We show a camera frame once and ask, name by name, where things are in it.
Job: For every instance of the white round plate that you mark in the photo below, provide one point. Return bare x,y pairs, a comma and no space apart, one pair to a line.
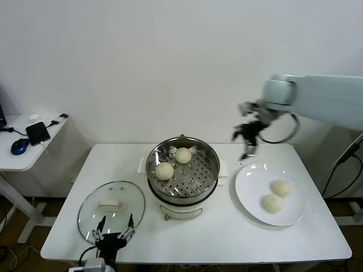
249,187

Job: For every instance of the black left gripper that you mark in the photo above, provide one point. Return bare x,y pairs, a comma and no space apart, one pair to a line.
109,241

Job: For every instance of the white side table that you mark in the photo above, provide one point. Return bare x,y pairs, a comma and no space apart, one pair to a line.
17,161

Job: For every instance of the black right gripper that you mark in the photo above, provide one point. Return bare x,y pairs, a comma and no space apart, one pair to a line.
251,131

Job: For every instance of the white desk with frame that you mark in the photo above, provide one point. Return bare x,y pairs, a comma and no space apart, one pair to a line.
353,214

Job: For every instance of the dark laptop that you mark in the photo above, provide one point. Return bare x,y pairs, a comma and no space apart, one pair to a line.
2,113

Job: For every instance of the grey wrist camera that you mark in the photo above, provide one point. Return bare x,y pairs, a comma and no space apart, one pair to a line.
95,265
247,107

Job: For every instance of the small white object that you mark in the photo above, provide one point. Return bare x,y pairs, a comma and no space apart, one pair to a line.
34,116

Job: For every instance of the blue computer mouse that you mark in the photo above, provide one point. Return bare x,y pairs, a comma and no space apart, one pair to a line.
19,146

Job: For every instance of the white steamed baozi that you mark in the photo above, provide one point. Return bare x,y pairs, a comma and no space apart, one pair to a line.
281,188
272,203
164,171
183,155

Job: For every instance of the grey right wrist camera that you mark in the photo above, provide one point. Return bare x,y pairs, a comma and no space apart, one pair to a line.
247,107

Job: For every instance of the white electric cooker pot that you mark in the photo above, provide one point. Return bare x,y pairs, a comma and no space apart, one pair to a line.
181,211

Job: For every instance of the black smartphone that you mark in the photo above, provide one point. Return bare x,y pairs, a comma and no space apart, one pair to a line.
37,133

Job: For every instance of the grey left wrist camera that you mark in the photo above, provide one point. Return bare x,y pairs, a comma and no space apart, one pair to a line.
95,265

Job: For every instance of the stainless steel steamer basket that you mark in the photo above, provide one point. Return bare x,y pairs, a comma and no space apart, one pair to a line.
207,158

